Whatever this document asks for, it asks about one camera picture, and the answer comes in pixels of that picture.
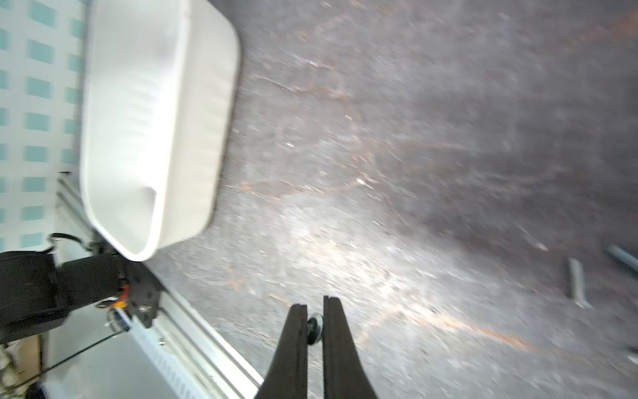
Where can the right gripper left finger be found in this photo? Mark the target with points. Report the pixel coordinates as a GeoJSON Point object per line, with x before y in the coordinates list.
{"type": "Point", "coordinates": [287, 374]}

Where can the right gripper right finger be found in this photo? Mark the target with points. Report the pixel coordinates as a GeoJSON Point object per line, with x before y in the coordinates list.
{"type": "Point", "coordinates": [343, 374]}

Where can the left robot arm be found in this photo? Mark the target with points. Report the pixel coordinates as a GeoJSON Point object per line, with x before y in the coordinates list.
{"type": "Point", "coordinates": [37, 295]}

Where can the white plastic storage box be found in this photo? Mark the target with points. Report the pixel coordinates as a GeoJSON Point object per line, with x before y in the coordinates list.
{"type": "Point", "coordinates": [158, 96]}

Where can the silver screw near front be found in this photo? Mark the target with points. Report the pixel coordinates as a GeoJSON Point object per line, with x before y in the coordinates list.
{"type": "Point", "coordinates": [577, 283]}

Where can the silver screw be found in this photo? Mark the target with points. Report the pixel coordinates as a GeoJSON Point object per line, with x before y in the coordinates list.
{"type": "Point", "coordinates": [577, 283]}
{"type": "Point", "coordinates": [623, 257]}

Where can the aluminium front rail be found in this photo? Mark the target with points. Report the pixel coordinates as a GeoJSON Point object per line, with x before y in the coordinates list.
{"type": "Point", "coordinates": [160, 349]}

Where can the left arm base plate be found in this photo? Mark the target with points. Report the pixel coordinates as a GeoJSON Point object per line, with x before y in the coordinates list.
{"type": "Point", "coordinates": [142, 294]}

